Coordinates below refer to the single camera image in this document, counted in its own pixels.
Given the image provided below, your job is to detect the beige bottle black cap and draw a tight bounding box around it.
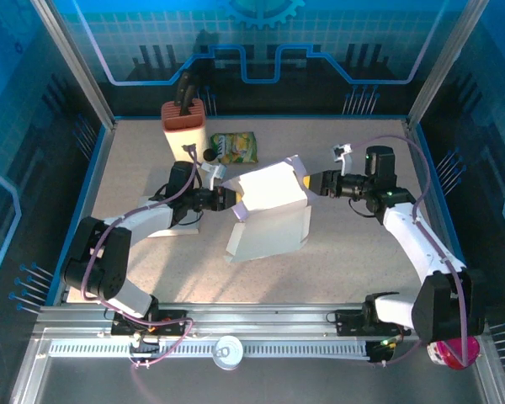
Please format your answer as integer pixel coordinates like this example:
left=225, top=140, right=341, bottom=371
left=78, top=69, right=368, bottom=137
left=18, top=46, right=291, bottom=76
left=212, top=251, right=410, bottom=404
left=201, top=147, right=221, bottom=169

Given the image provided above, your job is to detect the green yellow snack bag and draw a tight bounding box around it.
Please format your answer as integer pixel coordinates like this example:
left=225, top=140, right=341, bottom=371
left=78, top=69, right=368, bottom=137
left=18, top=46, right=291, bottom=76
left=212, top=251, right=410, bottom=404
left=210, top=131, right=260, bottom=166

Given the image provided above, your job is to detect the cream knife block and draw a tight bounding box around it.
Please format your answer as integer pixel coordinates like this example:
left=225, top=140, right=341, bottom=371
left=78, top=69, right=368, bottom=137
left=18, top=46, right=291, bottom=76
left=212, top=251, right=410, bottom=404
left=160, top=98, right=208, bottom=172

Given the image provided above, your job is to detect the white round can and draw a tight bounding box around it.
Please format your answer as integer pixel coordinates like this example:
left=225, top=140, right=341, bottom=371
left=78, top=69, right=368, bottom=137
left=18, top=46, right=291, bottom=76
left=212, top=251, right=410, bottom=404
left=212, top=335, right=245, bottom=371

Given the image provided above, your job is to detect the black controller board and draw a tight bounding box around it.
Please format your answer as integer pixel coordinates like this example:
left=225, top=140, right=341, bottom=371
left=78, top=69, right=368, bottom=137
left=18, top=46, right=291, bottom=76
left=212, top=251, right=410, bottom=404
left=128, top=332, right=161, bottom=358
left=366, top=336, right=401, bottom=365

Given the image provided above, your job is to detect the pink lidded container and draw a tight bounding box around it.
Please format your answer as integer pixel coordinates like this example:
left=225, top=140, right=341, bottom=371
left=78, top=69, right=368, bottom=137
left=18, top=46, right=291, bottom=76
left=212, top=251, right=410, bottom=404
left=428, top=336, right=481, bottom=371

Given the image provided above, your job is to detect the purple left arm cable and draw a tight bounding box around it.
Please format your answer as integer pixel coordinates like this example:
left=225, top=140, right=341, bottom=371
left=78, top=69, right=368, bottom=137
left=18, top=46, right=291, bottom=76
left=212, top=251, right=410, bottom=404
left=80, top=144, right=198, bottom=370

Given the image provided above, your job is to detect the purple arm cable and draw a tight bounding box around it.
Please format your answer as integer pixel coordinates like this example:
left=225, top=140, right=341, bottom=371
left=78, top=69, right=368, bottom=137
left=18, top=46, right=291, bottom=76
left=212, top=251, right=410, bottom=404
left=80, top=144, right=198, bottom=370
left=347, top=134, right=468, bottom=367

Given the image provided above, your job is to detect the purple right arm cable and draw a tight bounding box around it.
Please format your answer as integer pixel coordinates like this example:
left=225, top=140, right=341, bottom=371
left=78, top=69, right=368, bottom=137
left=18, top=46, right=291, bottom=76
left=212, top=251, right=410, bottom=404
left=347, top=134, right=468, bottom=367

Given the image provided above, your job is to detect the black handled knife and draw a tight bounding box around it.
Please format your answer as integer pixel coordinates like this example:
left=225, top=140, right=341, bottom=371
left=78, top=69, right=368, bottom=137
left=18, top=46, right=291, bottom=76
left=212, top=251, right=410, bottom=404
left=179, top=83, right=199, bottom=118
left=173, top=70, right=194, bottom=109

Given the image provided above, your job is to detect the aluminium front rail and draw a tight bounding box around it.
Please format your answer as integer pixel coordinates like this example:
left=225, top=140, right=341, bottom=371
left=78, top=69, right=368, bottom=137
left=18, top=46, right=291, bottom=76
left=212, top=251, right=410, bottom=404
left=31, top=301, right=487, bottom=338

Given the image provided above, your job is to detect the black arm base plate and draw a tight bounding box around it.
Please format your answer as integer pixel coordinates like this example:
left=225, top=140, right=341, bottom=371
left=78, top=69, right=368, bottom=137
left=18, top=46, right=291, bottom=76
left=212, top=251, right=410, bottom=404
left=332, top=308, right=412, bottom=338
left=109, top=309, right=191, bottom=338

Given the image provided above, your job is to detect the aluminium frame post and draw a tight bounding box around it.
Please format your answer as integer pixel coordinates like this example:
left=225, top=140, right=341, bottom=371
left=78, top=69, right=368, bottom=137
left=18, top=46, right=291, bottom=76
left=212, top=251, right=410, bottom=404
left=28, top=0, right=118, bottom=130
left=405, top=0, right=492, bottom=130

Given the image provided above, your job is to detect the white slotted cable duct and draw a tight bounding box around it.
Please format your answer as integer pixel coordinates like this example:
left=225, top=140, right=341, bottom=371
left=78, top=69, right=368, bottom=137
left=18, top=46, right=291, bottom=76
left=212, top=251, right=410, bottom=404
left=48, top=339, right=371, bottom=359

